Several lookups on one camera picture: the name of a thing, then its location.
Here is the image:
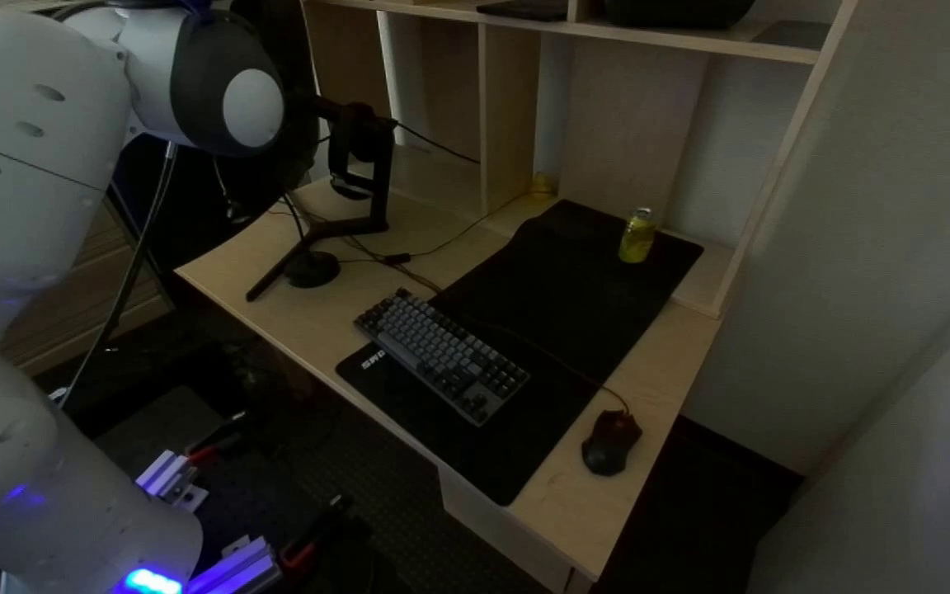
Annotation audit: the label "black gooseneck desk lamp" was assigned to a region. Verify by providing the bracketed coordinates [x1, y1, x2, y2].
[278, 111, 489, 295]

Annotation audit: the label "black and silver headphones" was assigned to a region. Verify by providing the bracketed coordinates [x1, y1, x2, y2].
[324, 100, 398, 205]

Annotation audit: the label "curved black computer monitor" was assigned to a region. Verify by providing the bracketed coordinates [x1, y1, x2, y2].
[108, 0, 324, 273]

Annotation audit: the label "grey mechanical keyboard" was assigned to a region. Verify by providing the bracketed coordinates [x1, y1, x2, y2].
[351, 289, 539, 432]

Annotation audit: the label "large black desk mat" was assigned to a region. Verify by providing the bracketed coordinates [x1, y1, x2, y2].
[332, 196, 709, 512]

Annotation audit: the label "small yellow bottle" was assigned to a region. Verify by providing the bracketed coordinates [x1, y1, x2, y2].
[618, 205, 664, 272]

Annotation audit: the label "light wooden shelf unit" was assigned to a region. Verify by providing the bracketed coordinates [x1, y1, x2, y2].
[298, 0, 863, 325]

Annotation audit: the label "black and red mouse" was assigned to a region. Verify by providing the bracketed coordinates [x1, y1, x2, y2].
[577, 407, 646, 478]

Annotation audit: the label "black bag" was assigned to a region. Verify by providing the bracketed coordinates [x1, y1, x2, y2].
[600, 0, 762, 33]

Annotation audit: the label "white clamp block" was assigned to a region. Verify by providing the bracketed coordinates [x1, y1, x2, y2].
[181, 536, 285, 594]
[131, 443, 213, 515]

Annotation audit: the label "brown wooden cabinet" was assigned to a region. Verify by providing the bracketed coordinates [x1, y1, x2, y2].
[0, 196, 179, 381]

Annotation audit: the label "dark lamp cord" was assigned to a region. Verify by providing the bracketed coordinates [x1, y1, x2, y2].
[336, 212, 501, 297]

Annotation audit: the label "thin mouse cable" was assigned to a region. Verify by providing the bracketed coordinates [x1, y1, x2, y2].
[600, 383, 642, 430]

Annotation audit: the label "thin black monitor cable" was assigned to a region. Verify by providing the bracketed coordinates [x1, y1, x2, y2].
[207, 143, 252, 231]

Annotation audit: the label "red black cable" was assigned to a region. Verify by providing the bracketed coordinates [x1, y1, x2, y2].
[273, 489, 354, 577]
[181, 407, 254, 465]

